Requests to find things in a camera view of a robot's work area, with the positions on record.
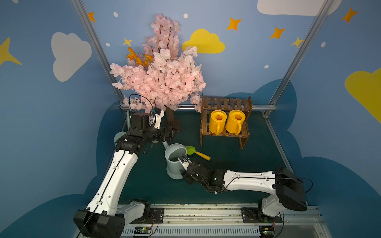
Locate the pale blue watering can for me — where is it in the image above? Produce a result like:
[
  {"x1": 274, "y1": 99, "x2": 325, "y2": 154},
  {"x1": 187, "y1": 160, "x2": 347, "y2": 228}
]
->
[{"x1": 163, "y1": 141, "x2": 187, "y2": 180}]

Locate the yellow watering can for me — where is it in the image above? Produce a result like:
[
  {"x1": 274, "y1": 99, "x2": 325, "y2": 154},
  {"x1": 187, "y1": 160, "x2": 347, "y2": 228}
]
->
[
  {"x1": 208, "y1": 110, "x2": 227, "y2": 136},
  {"x1": 226, "y1": 110, "x2": 246, "y2": 135}
]

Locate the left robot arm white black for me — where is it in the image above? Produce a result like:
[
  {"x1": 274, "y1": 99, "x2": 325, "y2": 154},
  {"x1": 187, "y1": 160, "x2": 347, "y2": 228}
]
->
[{"x1": 73, "y1": 126, "x2": 178, "y2": 238}]

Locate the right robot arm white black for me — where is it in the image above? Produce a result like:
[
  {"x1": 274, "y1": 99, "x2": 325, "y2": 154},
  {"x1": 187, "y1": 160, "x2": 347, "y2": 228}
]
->
[{"x1": 181, "y1": 160, "x2": 307, "y2": 220}]

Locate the sage green watering can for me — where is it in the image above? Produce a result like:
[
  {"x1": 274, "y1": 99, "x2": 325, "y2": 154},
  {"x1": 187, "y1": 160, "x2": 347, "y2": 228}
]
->
[{"x1": 114, "y1": 110, "x2": 132, "y2": 144}]

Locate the green yellow toy shovel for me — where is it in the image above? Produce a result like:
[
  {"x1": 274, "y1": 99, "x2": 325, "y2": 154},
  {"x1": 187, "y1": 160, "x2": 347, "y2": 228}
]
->
[{"x1": 185, "y1": 146, "x2": 211, "y2": 161}]

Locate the pink blossom artificial tree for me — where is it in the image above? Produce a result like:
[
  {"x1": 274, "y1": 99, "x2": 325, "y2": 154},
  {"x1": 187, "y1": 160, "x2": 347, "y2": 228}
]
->
[{"x1": 110, "y1": 14, "x2": 206, "y2": 113}]

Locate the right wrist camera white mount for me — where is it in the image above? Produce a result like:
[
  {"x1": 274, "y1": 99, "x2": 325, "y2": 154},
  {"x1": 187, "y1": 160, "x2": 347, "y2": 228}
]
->
[{"x1": 178, "y1": 154, "x2": 192, "y2": 169}]

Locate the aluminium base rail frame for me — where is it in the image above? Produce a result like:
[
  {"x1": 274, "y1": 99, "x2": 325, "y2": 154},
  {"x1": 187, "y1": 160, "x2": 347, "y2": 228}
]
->
[{"x1": 119, "y1": 203, "x2": 331, "y2": 238}]

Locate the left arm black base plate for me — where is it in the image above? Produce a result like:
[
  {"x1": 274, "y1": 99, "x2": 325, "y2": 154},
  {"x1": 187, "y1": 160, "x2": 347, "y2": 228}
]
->
[{"x1": 143, "y1": 207, "x2": 165, "y2": 224}]

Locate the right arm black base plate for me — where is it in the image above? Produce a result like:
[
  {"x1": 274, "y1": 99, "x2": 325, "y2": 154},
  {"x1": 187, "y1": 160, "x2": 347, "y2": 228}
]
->
[{"x1": 241, "y1": 207, "x2": 283, "y2": 224}]

